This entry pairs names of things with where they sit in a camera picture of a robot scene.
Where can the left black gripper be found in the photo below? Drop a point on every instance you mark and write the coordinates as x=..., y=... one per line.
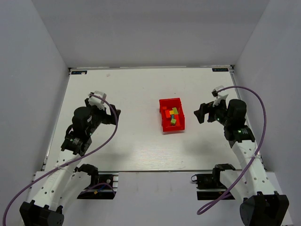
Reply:
x=109, y=115

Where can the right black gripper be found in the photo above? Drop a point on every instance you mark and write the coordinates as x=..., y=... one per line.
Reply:
x=209, y=112

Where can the long green wood block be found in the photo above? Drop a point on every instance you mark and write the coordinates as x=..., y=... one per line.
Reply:
x=175, y=110

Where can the red plastic bin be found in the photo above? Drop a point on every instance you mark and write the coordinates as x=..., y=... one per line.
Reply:
x=168, y=104

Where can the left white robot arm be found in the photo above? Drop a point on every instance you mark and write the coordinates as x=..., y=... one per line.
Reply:
x=69, y=177

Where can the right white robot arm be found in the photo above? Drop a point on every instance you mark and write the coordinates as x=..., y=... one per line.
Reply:
x=261, y=204

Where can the long red wood block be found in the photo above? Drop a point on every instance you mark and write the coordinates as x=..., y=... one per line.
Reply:
x=167, y=113

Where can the right blue corner label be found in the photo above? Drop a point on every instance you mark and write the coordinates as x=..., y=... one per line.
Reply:
x=220, y=69

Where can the blue corner label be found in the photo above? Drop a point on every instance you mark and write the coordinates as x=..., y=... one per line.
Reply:
x=220, y=69
x=78, y=72

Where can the left blue corner label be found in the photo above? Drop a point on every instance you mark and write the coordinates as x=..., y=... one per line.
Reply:
x=78, y=72

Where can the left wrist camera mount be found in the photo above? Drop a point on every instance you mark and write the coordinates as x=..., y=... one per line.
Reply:
x=96, y=99

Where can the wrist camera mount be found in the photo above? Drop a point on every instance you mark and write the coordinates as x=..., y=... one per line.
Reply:
x=96, y=99
x=219, y=95

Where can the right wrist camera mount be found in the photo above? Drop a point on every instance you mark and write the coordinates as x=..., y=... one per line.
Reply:
x=219, y=95

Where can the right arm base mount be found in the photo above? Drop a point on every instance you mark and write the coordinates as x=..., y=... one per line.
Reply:
x=209, y=186

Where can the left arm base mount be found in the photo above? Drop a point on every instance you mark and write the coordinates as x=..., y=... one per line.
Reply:
x=103, y=186

